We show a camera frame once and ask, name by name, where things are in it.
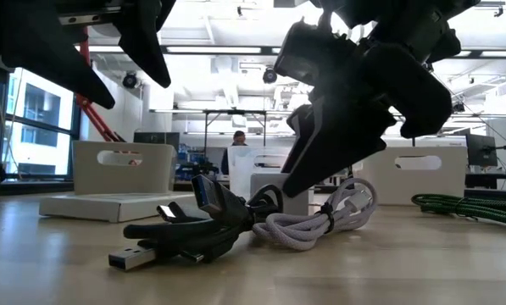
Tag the clear plastic bin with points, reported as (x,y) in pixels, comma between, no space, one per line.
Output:
(242,169)

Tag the black computer monitor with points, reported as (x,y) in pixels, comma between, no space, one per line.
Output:
(481,150)
(155,137)

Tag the white card reader box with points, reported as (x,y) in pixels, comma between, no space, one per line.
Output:
(108,207)

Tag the black hanging round camera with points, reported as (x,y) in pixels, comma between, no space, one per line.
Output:
(129,80)
(269,75)

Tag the black metal frame stand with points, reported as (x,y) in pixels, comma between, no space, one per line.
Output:
(235,112)

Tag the red desk lamp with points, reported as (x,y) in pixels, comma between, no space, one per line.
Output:
(92,114)

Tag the small white adapter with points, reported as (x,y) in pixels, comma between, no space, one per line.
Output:
(299,206)

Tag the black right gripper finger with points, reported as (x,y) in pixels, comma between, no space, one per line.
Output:
(299,127)
(341,140)

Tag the white plastic bin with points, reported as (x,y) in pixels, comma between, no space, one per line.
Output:
(452,182)

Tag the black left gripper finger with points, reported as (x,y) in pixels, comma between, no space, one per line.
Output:
(146,46)
(45,55)

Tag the person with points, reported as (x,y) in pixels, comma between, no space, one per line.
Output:
(237,137)

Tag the grey plastic bin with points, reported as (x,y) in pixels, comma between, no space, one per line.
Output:
(151,178)

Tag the black aluminium table frame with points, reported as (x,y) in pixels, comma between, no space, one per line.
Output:
(23,188)

